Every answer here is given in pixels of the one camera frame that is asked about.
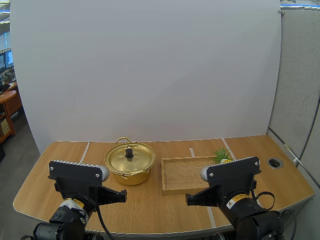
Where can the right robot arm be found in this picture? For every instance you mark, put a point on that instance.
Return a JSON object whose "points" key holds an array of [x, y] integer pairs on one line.
{"points": [[250, 220]]}

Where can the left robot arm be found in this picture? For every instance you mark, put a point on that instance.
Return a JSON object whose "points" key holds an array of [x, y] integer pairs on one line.
{"points": [[62, 222]]}

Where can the yellow toy pineapple green crown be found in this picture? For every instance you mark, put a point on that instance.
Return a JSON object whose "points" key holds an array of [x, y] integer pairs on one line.
{"points": [[222, 155]]}

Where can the white backdrop board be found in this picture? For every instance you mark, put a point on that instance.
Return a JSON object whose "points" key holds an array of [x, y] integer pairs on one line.
{"points": [[150, 75]]}

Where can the gold lid with black knob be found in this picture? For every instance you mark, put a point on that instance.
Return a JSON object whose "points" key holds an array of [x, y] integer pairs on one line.
{"points": [[120, 162]]}

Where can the shallow wooden tray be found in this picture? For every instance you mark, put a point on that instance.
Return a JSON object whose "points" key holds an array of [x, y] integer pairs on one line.
{"points": [[180, 175]]}

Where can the grey partition panel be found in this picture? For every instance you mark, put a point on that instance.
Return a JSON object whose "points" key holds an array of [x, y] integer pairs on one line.
{"points": [[297, 75]]}

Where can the brown wooden desk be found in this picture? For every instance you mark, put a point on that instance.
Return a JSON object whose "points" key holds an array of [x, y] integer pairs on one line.
{"points": [[10, 100]]}

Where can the computer monitor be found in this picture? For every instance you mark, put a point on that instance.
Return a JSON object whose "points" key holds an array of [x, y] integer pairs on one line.
{"points": [[8, 58]]}

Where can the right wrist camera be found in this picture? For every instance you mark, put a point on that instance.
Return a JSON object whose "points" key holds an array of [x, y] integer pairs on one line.
{"points": [[232, 172]]}

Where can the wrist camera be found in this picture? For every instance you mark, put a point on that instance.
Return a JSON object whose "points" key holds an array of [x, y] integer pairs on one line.
{"points": [[232, 172], [75, 172]]}

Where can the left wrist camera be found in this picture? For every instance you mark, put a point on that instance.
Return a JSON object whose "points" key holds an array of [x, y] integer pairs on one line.
{"points": [[75, 172]]}

